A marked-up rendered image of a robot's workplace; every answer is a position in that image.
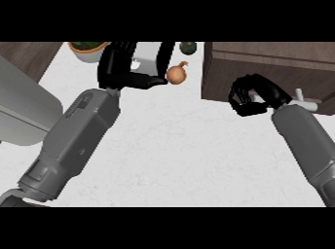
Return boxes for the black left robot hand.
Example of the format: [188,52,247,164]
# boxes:
[95,42,177,91]

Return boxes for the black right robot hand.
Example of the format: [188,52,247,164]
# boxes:
[227,73,295,118]

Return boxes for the white cup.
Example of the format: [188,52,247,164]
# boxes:
[128,42,163,76]

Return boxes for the brown wooden drawer cabinet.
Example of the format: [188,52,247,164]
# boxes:
[200,42,335,117]

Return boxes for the white pot with green plant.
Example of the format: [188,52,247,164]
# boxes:
[67,42,112,64]

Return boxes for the brown onion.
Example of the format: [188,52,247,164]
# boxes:
[165,60,190,86]

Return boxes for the dark green avocado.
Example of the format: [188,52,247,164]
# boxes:
[180,42,197,55]

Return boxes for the pale grey appliance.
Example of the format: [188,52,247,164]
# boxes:
[0,42,64,147]

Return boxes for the white drawer handle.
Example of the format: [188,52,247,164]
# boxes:
[247,88,323,111]

